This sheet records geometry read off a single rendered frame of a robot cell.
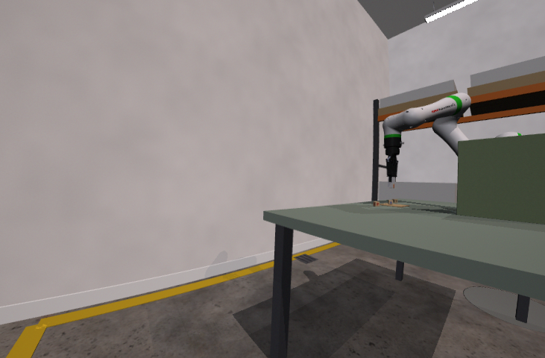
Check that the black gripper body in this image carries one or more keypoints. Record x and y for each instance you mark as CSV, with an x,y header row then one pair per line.
x,y
393,152

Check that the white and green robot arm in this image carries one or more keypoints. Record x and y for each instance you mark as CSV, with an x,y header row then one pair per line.
x,y
451,108

